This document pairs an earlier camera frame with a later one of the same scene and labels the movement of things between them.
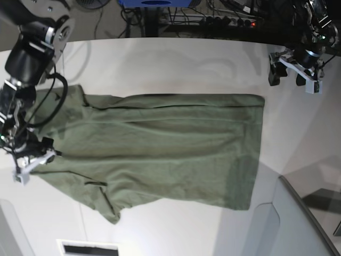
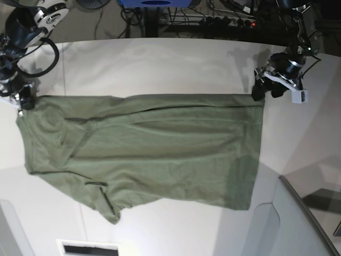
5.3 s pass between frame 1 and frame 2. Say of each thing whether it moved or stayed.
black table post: stayed
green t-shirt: stayed
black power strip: stayed
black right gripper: moved
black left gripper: moved
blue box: stayed
